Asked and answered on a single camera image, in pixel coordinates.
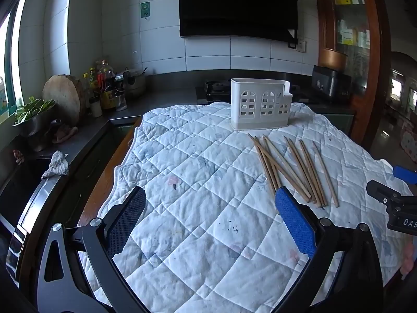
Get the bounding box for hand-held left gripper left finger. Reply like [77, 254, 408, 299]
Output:
[34, 186, 150, 313]

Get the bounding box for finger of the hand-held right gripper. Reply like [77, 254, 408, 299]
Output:
[392, 165, 417, 185]
[366, 179, 404, 207]

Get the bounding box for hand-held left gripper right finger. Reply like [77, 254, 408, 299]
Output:
[270, 186, 383, 313]

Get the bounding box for white plastic utensil holder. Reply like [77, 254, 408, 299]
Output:
[231, 78, 293, 130]

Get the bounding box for patterned play fence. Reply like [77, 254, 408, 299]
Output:
[399, 130, 417, 163]

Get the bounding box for white quilted cloth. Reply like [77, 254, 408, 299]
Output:
[76, 102, 417, 313]

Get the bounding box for grey dishcloth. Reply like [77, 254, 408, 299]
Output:
[41, 151, 70, 179]

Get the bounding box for stainless steel sink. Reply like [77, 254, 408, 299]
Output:
[0, 155, 57, 232]

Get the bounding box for white jar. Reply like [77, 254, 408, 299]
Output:
[89, 97, 103, 118]

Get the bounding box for black toaster appliance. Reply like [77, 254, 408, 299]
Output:
[311, 65, 353, 101]

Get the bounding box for small glass seasoning jar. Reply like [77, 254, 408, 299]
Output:
[114, 91, 128, 112]

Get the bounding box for wooden glass door cabinet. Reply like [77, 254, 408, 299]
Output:
[313, 0, 392, 151]

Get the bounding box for metal bowl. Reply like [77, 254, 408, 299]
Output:
[12, 104, 57, 152]

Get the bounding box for large cooking oil bottle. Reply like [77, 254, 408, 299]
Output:
[98, 60, 118, 110]

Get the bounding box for copper pot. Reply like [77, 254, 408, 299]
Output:
[318, 47, 348, 71]

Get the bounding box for round wooden cutting board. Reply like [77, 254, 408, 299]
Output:
[42, 74, 87, 127]

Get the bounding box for steel pot with lid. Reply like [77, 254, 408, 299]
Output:
[122, 68, 148, 97]

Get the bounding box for yellow capped sauce bottle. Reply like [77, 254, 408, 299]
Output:
[88, 68, 99, 100]

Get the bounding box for green leafy vegetables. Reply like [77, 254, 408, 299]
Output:
[14, 96, 56, 124]

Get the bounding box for black gas stove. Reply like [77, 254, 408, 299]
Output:
[195, 80, 311, 105]

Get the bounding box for window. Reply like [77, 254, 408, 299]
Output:
[0, 0, 31, 118]

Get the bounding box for black range hood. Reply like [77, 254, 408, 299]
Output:
[177, 0, 316, 44]

